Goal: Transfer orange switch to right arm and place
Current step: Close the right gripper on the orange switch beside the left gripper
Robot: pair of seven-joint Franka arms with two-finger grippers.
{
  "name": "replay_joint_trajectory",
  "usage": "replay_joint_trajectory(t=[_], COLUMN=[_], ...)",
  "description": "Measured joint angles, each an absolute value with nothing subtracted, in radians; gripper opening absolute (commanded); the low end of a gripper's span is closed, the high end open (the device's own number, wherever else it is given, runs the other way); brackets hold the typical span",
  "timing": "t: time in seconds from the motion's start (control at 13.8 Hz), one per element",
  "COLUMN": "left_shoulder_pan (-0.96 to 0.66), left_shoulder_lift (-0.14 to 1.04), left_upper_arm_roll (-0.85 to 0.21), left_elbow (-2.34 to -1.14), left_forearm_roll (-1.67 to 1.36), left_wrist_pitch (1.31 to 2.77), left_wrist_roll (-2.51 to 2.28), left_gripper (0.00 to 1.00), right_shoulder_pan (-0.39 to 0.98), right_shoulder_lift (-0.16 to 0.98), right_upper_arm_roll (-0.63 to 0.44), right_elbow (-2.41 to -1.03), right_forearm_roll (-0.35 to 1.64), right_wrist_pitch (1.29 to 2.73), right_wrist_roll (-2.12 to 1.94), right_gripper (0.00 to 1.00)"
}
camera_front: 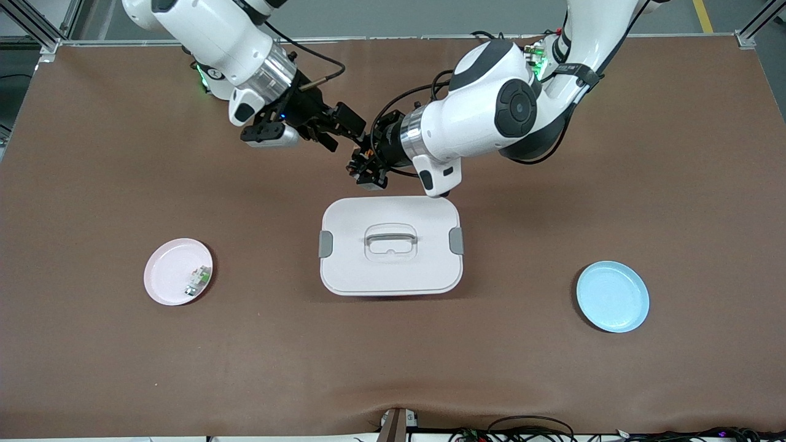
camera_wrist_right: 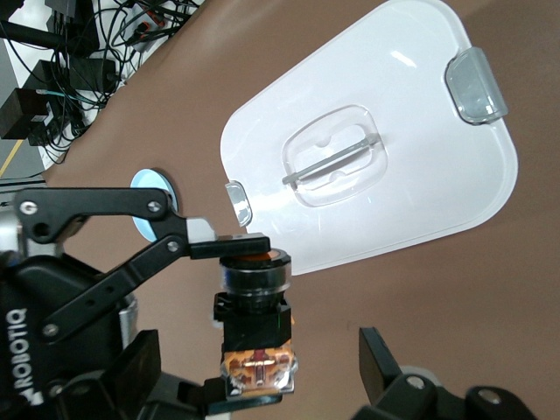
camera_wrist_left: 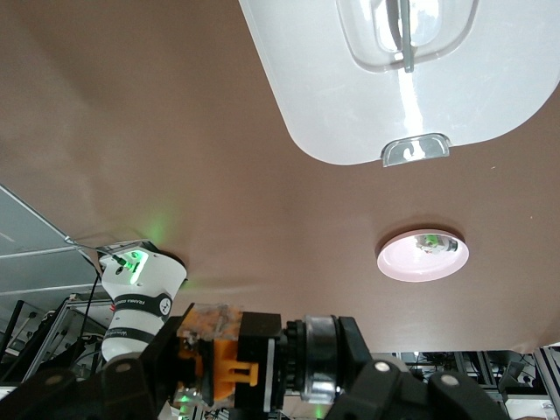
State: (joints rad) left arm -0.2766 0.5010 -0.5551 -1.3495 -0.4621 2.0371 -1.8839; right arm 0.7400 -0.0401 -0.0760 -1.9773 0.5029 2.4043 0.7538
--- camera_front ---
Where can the white lidded storage box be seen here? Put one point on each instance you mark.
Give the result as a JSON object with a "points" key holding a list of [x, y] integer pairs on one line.
{"points": [[393, 270]]}

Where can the aluminium frame post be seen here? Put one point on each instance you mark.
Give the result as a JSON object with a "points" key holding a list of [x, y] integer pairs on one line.
{"points": [[758, 27], [37, 27]]}

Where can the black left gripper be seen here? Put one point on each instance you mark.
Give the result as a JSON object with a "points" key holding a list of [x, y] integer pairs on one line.
{"points": [[387, 147]]}

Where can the metal table edge clamp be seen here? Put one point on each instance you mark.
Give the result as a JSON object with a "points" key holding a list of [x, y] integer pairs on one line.
{"points": [[396, 426]]}

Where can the brown table mat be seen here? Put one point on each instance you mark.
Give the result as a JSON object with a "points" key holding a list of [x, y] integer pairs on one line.
{"points": [[393, 356]]}

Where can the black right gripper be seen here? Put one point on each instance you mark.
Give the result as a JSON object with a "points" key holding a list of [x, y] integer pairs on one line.
{"points": [[305, 105]]}

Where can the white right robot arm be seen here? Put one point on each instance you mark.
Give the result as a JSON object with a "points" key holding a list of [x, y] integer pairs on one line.
{"points": [[209, 31]]}

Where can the blue round plate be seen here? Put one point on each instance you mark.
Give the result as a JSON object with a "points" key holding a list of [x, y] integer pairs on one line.
{"points": [[611, 301]]}

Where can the pink round plate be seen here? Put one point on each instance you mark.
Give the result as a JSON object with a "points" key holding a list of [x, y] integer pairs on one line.
{"points": [[166, 276]]}

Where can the silver table edge rail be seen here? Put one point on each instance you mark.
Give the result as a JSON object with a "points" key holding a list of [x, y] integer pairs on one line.
{"points": [[399, 38]]}

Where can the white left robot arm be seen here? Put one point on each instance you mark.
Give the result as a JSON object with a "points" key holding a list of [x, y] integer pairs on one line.
{"points": [[485, 116]]}

